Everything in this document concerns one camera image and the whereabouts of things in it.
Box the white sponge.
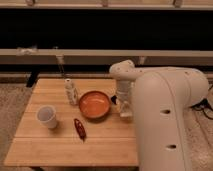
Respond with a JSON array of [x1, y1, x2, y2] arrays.
[[120, 107, 132, 118]]

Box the dark red spoon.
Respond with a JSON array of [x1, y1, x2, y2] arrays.
[[74, 118, 86, 140]]

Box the grey metal rail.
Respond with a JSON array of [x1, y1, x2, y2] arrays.
[[0, 48, 213, 66]]

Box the small black object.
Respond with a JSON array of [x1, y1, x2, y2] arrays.
[[111, 96, 117, 104]]

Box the black cables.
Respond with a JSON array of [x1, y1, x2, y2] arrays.
[[191, 84, 213, 120]]

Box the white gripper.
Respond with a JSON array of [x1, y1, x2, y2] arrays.
[[116, 80, 132, 115]]

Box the white paper cup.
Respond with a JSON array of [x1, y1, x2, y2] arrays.
[[36, 105, 58, 129]]

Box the orange ceramic bowl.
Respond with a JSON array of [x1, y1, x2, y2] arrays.
[[79, 91, 111, 119]]

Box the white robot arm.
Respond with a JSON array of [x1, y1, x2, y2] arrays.
[[109, 60, 209, 171]]

